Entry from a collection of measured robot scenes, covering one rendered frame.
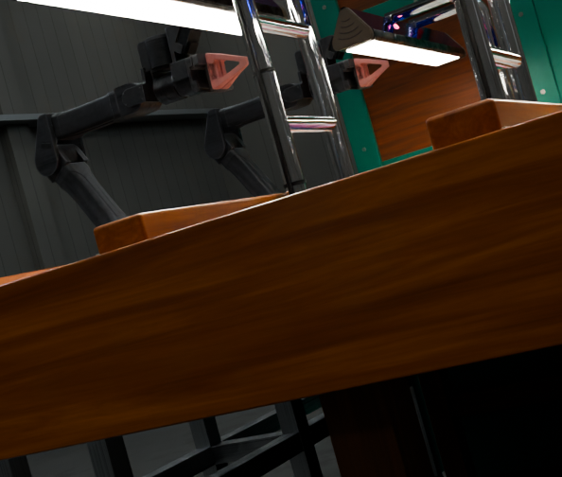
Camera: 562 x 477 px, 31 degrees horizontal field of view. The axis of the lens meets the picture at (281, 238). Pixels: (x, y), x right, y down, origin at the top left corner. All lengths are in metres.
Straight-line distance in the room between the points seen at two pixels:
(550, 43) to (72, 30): 9.56
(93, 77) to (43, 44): 0.73
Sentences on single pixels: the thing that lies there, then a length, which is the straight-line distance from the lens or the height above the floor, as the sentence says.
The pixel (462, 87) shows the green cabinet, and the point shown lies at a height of 0.99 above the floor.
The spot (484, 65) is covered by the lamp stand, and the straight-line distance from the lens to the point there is 1.06.
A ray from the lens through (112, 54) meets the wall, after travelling 12.21.
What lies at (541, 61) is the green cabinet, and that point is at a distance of 2.62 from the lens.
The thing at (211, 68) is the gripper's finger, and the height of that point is 1.07.
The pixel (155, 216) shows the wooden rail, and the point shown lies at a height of 0.76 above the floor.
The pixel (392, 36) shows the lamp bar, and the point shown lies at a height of 1.05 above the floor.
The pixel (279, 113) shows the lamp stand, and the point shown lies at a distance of 1.15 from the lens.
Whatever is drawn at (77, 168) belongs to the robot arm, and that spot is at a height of 0.99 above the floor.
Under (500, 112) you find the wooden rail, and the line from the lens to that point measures 0.78.
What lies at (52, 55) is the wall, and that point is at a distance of 11.47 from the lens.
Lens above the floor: 0.69
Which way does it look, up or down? 1 degrees up
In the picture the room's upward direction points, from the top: 16 degrees counter-clockwise
